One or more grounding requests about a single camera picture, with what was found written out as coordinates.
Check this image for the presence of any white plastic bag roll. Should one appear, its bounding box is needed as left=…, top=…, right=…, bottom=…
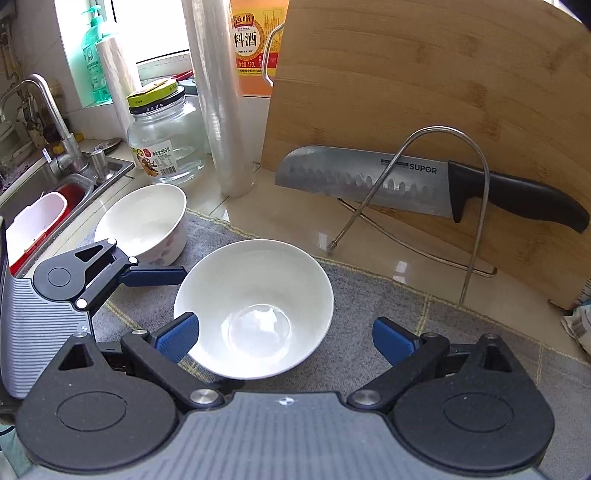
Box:
left=95, top=37, right=141, bottom=127

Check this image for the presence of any white bowl with floral print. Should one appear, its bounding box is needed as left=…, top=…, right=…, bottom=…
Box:
left=174, top=239, right=334, bottom=380
left=93, top=184, right=188, bottom=267

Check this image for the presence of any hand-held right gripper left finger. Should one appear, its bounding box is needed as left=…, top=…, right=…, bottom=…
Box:
left=58, top=312, right=225, bottom=413

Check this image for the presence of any glass jar with yellow lid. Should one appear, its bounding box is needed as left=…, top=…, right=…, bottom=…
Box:
left=126, top=78, right=208, bottom=186

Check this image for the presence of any red basin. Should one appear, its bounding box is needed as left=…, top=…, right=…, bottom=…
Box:
left=55, top=181, right=95, bottom=217

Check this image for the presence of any metal wire board stand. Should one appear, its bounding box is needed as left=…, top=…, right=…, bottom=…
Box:
left=327, top=127, right=498, bottom=305

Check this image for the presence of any clear plastic wrap roll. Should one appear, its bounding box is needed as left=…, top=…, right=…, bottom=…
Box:
left=181, top=0, right=254, bottom=199

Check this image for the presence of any steel faucet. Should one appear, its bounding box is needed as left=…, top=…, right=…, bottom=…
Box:
left=0, top=74, right=88, bottom=178

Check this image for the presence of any black handled kitchen knife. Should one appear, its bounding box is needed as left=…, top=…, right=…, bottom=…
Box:
left=274, top=145, right=591, bottom=234

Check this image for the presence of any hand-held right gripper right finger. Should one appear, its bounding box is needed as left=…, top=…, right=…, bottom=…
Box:
left=346, top=316, right=526, bottom=410

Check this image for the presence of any metal sink knob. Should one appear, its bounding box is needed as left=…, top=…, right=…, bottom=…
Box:
left=89, top=148, right=112, bottom=183

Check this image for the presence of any window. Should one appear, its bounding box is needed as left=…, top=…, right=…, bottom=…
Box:
left=55, top=0, right=195, bottom=112

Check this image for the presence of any bamboo cutting board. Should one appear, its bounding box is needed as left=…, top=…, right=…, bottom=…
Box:
left=261, top=0, right=591, bottom=311

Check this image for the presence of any green dish soap bottle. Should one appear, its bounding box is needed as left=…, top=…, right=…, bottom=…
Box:
left=81, top=4, right=116, bottom=107

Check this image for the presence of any grey blue checked dish cloth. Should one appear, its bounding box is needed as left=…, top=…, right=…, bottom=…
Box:
left=69, top=210, right=591, bottom=480

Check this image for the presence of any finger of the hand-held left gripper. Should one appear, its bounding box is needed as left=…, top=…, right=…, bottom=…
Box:
left=74, top=237, right=186, bottom=309

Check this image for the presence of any white blue plastic bag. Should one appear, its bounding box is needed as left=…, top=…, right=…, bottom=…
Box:
left=561, top=281, right=591, bottom=356

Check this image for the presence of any white plastic basin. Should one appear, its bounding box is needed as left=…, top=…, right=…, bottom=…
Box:
left=7, top=193, right=68, bottom=273

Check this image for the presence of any orange cooking wine jug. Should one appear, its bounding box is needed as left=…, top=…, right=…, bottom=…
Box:
left=229, top=0, right=289, bottom=97

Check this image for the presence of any steel sink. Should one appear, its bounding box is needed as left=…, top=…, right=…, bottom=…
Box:
left=0, top=154, right=137, bottom=278

